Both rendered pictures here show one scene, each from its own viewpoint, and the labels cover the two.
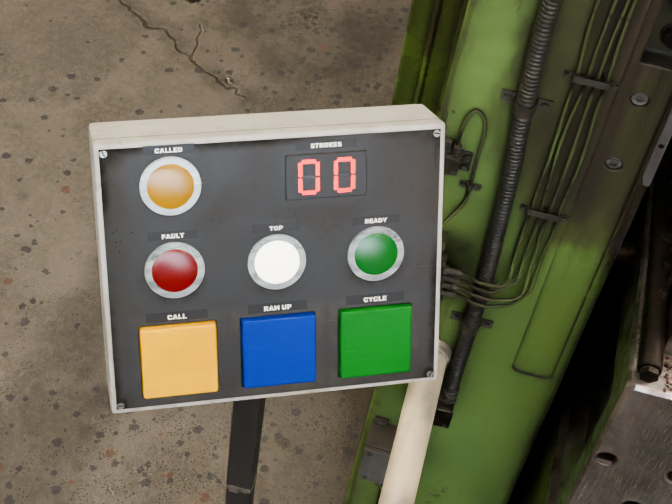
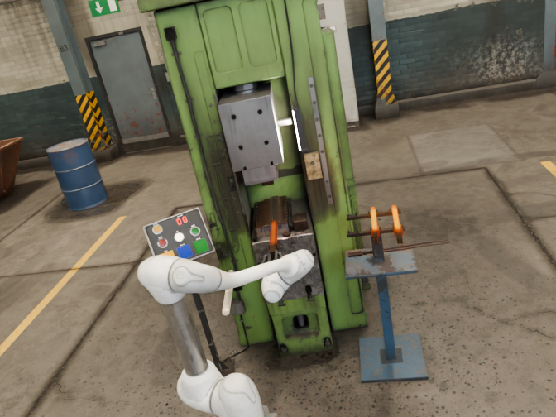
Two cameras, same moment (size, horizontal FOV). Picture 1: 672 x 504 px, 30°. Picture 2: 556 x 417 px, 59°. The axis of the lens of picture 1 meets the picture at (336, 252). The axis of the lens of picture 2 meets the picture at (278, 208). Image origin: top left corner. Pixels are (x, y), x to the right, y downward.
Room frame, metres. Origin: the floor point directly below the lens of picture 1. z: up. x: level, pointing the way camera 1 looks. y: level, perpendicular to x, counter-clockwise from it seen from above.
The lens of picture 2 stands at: (-1.87, -0.45, 2.28)
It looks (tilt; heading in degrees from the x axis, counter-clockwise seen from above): 24 degrees down; 358
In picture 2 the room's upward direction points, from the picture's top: 12 degrees counter-clockwise
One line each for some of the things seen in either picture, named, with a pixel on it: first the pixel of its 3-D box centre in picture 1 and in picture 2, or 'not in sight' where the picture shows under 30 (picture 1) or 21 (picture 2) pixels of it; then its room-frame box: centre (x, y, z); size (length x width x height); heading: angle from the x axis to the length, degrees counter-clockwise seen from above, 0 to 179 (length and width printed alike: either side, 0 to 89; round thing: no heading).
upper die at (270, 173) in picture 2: not in sight; (261, 164); (1.08, -0.51, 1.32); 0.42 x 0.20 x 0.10; 174
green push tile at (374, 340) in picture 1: (374, 339); (200, 246); (0.77, -0.05, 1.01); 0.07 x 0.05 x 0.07; 109
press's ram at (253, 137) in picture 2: not in sight; (259, 124); (1.08, -0.55, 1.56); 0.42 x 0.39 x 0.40; 174
